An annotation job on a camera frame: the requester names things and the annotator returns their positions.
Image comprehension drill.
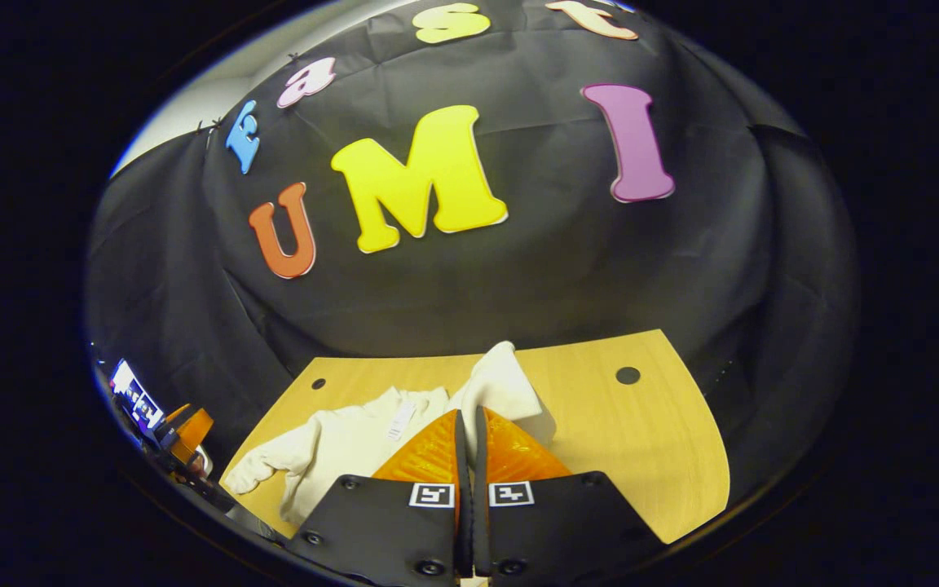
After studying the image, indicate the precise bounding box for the lit computer monitor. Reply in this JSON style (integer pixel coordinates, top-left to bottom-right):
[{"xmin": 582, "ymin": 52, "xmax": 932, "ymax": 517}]
[{"xmin": 109, "ymin": 359, "xmax": 165, "ymax": 431}]

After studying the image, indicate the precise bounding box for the cream sweatshirt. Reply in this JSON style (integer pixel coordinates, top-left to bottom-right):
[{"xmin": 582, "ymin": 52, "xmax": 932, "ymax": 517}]
[{"xmin": 223, "ymin": 341, "xmax": 558, "ymax": 527}]

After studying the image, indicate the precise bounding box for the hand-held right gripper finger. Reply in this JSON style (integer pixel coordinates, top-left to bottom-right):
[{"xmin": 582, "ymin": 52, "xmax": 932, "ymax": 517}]
[
  {"xmin": 284, "ymin": 408, "xmax": 474, "ymax": 587},
  {"xmin": 473, "ymin": 405, "xmax": 670, "ymax": 587}
]

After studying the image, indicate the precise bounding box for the black backdrop cloth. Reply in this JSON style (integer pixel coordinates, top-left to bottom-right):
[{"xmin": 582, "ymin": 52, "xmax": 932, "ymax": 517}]
[{"xmin": 85, "ymin": 0, "xmax": 857, "ymax": 523}]

